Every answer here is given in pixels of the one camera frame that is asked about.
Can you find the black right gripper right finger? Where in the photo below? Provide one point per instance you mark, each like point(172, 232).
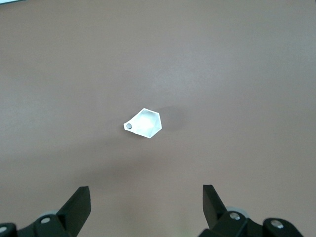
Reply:
point(214, 212)

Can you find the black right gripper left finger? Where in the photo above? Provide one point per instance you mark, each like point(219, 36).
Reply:
point(71, 214)

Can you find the white angular plastic cup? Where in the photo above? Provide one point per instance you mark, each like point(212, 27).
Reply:
point(148, 123)

